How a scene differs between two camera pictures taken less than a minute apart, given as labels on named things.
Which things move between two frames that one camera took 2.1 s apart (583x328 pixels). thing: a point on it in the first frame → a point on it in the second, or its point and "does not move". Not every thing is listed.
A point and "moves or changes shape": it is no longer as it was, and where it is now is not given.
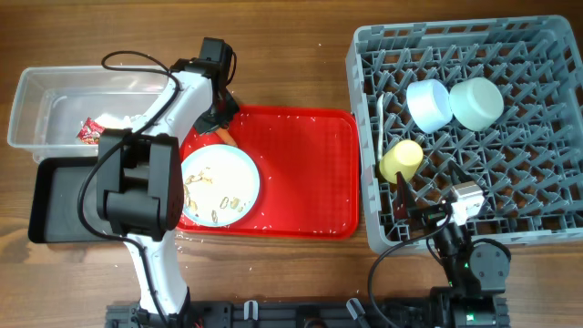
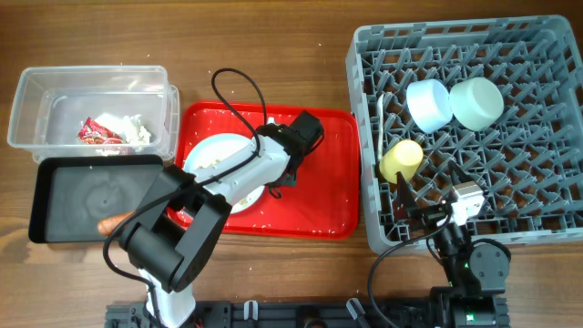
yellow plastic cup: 404,157 does not move
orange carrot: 226,137 moves or changes shape
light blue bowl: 429,104 does not move
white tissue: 110,120 does not move
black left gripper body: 223,111 → 289,180
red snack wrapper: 90,132 does not move
